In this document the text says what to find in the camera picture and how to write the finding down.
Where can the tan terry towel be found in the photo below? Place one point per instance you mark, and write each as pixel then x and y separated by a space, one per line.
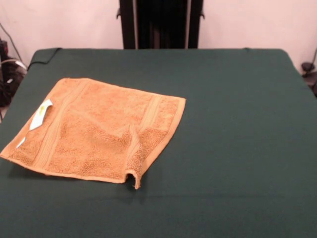
pixel 99 124

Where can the dark green table cloth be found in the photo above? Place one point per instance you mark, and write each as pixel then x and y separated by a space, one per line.
pixel 223 148

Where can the black power adapter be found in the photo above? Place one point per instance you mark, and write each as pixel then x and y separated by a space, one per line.
pixel 307 67

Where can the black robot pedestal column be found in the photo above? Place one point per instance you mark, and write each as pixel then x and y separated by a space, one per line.
pixel 161 24

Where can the small black wall device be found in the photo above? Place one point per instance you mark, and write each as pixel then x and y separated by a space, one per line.
pixel 3 47

